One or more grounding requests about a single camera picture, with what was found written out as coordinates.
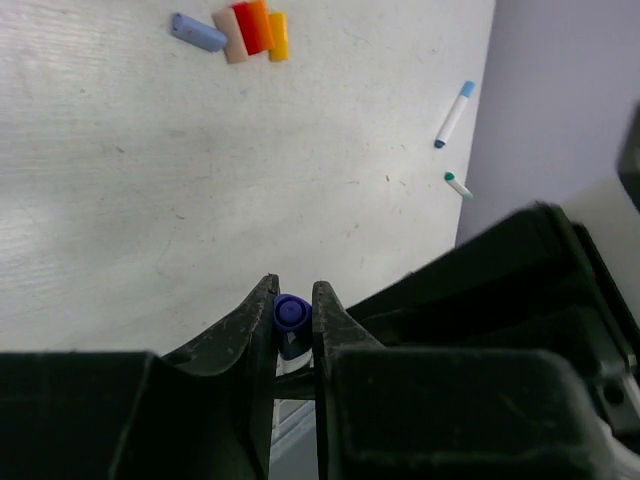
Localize green tipped thin pen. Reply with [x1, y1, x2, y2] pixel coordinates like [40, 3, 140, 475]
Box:
[444, 171, 474, 199]

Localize light blue capped marker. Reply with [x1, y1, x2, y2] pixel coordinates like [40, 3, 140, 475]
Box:
[433, 81, 476, 150]

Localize black left gripper left fingers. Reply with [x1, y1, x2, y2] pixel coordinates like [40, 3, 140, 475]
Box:
[1, 274, 279, 479]

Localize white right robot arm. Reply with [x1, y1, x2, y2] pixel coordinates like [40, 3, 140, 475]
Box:
[318, 203, 639, 479]

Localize light purple marker cap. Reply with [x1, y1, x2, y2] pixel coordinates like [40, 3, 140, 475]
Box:
[170, 13, 228, 53]

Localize orange marker cap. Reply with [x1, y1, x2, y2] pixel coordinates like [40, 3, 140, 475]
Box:
[248, 0, 275, 51]

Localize thin purple pen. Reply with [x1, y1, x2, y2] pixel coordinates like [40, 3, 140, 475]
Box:
[273, 294, 312, 375]

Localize red marker cap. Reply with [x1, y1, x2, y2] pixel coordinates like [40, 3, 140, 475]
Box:
[232, 3, 263, 55]

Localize peach marker cap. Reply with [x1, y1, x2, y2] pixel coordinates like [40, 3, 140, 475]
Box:
[212, 7, 249, 64]

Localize yellow marker cap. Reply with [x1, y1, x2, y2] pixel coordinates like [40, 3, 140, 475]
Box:
[269, 12, 290, 62]

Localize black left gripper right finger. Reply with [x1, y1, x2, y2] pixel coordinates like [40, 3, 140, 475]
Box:
[312, 281, 617, 479]

